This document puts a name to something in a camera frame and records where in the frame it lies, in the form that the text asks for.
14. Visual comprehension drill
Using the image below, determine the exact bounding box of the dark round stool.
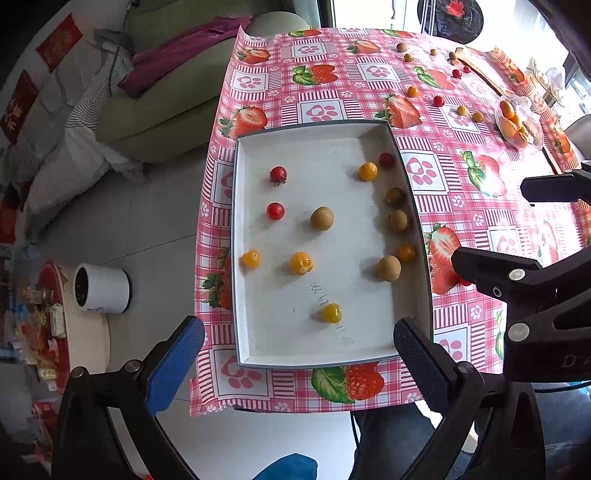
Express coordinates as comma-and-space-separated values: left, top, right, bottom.
417, 0, 485, 45

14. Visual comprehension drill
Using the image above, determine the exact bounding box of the red round side table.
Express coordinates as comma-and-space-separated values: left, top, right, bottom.
0, 261, 71, 394

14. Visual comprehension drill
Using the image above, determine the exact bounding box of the white pillow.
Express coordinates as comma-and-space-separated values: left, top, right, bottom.
25, 124, 141, 232

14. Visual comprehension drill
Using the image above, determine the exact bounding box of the clear glass bowl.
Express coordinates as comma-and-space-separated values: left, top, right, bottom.
496, 95, 546, 149

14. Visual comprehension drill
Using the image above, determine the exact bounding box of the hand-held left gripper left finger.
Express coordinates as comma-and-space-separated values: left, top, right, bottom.
51, 315, 206, 480

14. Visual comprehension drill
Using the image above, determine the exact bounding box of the clear plastic wrap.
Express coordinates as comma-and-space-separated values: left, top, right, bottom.
526, 59, 567, 94

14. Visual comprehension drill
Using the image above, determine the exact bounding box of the white tray with grey rim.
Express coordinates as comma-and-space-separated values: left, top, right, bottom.
231, 120, 434, 368

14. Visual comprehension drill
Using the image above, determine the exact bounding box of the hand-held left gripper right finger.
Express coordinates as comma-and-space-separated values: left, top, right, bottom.
393, 318, 548, 480

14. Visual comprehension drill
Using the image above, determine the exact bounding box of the purple cloth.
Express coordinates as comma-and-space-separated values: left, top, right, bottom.
117, 15, 253, 97

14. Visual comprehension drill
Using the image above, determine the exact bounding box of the grey striped blanket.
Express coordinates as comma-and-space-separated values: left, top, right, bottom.
65, 28, 136, 130

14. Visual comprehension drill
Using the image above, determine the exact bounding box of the white round bin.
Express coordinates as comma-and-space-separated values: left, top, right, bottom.
73, 263, 131, 315

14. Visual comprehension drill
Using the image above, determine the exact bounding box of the white chair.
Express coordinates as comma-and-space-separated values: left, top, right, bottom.
563, 115, 591, 158

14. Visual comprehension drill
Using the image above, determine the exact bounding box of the brown wooden strip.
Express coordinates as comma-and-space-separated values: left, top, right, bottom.
455, 46, 509, 88

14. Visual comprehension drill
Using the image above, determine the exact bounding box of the black cable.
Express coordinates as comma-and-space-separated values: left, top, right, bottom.
349, 410, 365, 464

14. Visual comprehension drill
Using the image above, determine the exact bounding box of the strawberry print pink tablecloth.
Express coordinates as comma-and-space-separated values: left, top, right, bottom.
189, 28, 591, 418

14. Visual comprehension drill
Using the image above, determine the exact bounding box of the green sofa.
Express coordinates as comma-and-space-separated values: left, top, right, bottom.
95, 11, 315, 163

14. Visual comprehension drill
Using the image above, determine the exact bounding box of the blue slipper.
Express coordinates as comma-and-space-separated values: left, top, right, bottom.
252, 453, 319, 480

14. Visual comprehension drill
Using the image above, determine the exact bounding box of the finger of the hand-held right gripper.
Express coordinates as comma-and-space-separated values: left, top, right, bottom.
451, 246, 591, 326
521, 161, 591, 204

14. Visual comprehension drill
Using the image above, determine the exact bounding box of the red paper wall decoration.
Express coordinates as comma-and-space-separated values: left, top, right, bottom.
0, 71, 41, 145
36, 13, 84, 73

